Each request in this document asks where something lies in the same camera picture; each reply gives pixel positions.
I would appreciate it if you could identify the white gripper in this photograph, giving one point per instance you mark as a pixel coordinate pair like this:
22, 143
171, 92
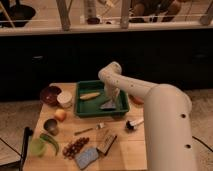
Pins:
111, 92

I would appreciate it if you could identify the grey towel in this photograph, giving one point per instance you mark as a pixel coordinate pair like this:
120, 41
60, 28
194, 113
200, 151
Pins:
109, 105

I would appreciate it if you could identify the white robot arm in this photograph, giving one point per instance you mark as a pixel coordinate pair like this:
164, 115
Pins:
168, 137

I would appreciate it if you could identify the green plastic tray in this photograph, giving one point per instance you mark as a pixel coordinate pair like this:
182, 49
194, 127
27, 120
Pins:
92, 107

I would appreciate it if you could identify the white round container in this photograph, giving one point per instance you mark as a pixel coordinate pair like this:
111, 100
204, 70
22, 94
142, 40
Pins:
65, 99

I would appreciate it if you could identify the brown wooden brush block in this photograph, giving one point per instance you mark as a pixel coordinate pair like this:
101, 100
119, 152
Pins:
106, 142

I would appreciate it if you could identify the yellow red apple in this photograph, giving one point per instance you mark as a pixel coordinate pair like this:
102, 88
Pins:
60, 115

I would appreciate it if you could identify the dark red bowl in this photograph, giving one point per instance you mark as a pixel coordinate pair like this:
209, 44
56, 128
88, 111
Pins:
49, 94

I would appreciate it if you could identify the small metal cup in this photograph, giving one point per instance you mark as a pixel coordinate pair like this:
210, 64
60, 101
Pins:
51, 126

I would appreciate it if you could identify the blue sponge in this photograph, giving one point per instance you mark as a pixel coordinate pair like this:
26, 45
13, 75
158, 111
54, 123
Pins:
86, 157

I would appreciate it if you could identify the bunch of dark grapes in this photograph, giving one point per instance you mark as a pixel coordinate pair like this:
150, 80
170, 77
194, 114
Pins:
72, 149

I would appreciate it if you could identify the green pepper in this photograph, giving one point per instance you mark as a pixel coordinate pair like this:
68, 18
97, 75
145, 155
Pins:
50, 140

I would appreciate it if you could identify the light green plastic cup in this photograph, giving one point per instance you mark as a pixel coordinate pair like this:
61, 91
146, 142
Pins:
37, 147

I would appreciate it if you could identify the white handled brush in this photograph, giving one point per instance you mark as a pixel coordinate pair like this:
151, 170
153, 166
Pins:
132, 125

